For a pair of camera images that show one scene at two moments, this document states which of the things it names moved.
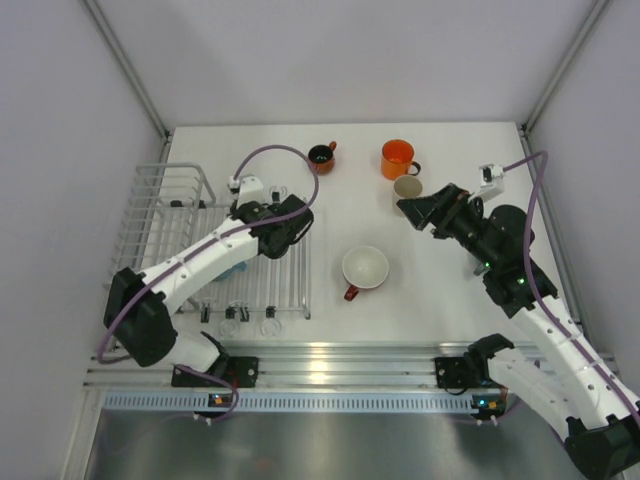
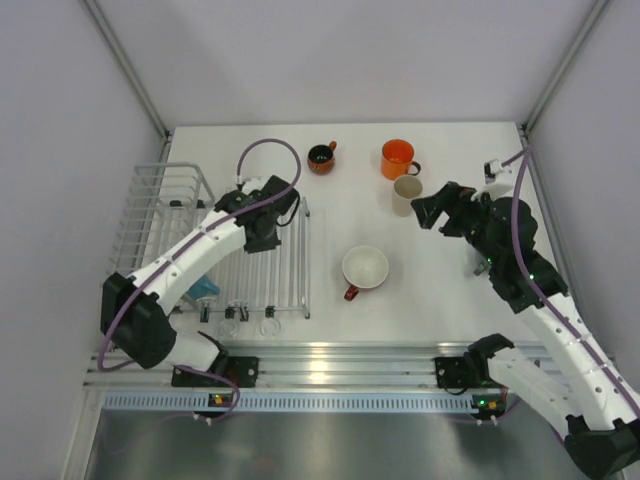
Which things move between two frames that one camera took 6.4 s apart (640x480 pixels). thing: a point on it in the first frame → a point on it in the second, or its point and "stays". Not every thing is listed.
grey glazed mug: (481, 269) stays
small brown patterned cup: (322, 158) stays
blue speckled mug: (236, 268) → (203, 288)
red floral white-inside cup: (363, 267) stays
